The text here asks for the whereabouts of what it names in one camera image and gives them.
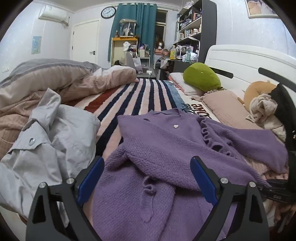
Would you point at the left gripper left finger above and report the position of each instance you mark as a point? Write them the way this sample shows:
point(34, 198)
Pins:
point(57, 211)

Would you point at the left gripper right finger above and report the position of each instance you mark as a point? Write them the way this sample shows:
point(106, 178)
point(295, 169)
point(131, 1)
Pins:
point(249, 220)

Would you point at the purple knitted cardigan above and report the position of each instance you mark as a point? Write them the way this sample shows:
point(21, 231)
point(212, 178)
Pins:
point(147, 190)

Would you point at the black garment on bed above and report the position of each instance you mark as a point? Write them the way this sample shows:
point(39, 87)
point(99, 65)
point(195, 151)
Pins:
point(285, 112)

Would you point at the grey shirt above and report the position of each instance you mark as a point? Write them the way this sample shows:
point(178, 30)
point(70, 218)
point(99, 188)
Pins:
point(56, 143)

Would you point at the beige crumpled garment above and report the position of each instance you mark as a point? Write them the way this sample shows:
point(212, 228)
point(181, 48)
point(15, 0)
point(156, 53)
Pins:
point(262, 112)

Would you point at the pink ribbed pillow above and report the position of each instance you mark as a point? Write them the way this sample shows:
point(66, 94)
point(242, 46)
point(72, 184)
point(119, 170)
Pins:
point(227, 108)

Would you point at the white bed headboard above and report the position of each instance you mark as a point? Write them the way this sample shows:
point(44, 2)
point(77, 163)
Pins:
point(237, 66)

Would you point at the pink grey duvet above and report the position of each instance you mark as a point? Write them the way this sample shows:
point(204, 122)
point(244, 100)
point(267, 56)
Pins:
point(23, 89)

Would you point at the green plush cushion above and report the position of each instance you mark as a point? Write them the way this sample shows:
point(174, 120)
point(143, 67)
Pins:
point(202, 77)

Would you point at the white pillow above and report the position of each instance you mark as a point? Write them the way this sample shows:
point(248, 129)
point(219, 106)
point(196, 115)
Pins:
point(178, 80)

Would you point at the striped bed blanket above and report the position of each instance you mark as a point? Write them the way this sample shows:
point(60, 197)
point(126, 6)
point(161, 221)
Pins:
point(134, 99)

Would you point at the dark tall bookshelf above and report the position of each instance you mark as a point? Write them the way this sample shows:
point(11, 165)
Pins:
point(196, 26)

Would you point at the yellow shelf cabinet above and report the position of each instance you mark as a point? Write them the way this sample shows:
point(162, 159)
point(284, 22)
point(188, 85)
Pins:
point(119, 46)

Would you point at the white door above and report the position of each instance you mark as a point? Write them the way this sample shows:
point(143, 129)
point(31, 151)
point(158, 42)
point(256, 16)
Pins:
point(85, 41)

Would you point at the white air conditioner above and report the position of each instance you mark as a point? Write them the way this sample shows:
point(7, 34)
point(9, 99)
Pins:
point(54, 14)

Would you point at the glass display case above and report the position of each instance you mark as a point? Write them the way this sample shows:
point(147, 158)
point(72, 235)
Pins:
point(127, 28)

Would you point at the teal curtain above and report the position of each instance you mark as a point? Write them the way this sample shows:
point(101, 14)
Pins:
point(145, 15)

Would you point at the blue wall poster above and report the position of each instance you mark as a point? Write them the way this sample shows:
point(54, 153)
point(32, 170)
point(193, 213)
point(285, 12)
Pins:
point(36, 45)

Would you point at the framed wall photo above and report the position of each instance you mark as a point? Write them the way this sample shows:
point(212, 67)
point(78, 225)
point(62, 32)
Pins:
point(259, 9)

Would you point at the round wall clock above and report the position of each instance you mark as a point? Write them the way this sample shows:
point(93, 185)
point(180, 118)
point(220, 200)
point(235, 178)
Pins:
point(108, 12)

